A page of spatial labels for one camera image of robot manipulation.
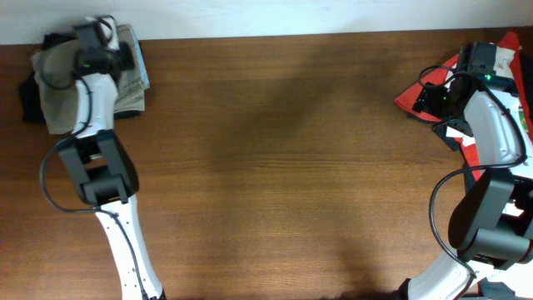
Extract khaki shorts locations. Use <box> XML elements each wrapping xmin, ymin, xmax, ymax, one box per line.
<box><xmin>27</xmin><ymin>24</ymin><xmax>150</xmax><ymax>134</ymax></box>

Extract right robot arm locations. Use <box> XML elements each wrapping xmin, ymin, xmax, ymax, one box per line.
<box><xmin>392</xmin><ymin>33</ymin><xmax>532</xmax><ymax>299</ymax></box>

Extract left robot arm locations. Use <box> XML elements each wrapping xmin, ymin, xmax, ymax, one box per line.
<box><xmin>58</xmin><ymin>15</ymin><xmax>166</xmax><ymax>299</ymax></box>

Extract red shirt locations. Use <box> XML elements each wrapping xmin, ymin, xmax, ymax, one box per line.
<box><xmin>394</xmin><ymin>32</ymin><xmax>533</xmax><ymax>180</ymax></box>

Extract white shirt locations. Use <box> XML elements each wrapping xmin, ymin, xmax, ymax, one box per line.
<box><xmin>494</xmin><ymin>47</ymin><xmax>515</xmax><ymax>79</ymax></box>

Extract black garment under pile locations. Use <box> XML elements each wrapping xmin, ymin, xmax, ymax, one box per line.
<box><xmin>406</xmin><ymin>52</ymin><xmax>533</xmax><ymax>197</ymax></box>

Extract folded black garment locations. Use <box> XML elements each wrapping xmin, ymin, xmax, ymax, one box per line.
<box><xmin>18</xmin><ymin>26</ymin><xmax>150</xmax><ymax>134</ymax></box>

